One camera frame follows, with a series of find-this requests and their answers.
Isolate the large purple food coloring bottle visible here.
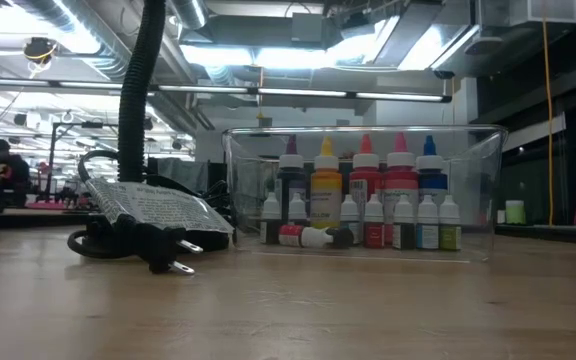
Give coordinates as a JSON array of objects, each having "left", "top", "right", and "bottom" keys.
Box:
[{"left": 275, "top": 133, "right": 308, "bottom": 224}]

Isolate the large red food coloring bottle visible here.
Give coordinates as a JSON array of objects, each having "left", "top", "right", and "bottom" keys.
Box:
[{"left": 348, "top": 132, "right": 384, "bottom": 236}]

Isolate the large pink food coloring bottle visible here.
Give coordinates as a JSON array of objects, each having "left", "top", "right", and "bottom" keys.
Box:
[{"left": 383, "top": 131, "right": 419, "bottom": 236}]

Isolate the large blue food coloring bottle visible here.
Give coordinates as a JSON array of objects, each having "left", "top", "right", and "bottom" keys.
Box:
[{"left": 415, "top": 133, "right": 448, "bottom": 201}]

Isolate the small blue dropper bottle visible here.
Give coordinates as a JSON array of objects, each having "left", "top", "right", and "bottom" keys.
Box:
[{"left": 415, "top": 194, "right": 440, "bottom": 251}]

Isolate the small green dropper bottle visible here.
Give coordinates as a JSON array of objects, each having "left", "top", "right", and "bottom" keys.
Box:
[{"left": 438, "top": 194, "right": 463, "bottom": 252}]

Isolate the long tube light fixture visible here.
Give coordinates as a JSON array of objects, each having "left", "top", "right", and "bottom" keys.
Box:
[{"left": 0, "top": 77, "right": 453, "bottom": 104}]

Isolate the grey background cloth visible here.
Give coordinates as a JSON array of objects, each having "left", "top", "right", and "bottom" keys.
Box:
[{"left": 155, "top": 158, "right": 210, "bottom": 194}]

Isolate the grey ceiling box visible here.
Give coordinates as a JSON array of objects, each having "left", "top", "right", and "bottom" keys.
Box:
[{"left": 290, "top": 12, "right": 327, "bottom": 46}]

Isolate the black gooseneck desk lamp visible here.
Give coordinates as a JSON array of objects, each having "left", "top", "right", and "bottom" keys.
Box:
[{"left": 67, "top": 0, "right": 234, "bottom": 254}]

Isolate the clear plastic container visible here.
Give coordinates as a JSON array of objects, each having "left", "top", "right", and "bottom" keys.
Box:
[{"left": 221, "top": 124, "right": 509, "bottom": 264}]

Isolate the green and white cup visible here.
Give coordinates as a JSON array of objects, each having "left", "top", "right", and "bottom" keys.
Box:
[{"left": 505, "top": 199, "right": 527, "bottom": 226}]

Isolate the person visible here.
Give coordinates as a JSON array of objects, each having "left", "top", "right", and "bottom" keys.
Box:
[{"left": 0, "top": 138, "right": 32, "bottom": 201}]

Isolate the round black ceiling fixture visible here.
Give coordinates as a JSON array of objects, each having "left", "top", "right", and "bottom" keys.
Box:
[{"left": 21, "top": 36, "right": 58, "bottom": 65}]

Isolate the black lamp cord with plug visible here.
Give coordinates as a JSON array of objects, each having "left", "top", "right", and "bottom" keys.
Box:
[{"left": 66, "top": 148, "right": 204, "bottom": 276}]

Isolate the black aluminium table frame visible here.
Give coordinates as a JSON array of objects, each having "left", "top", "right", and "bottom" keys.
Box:
[{"left": 495, "top": 223, "right": 576, "bottom": 246}]

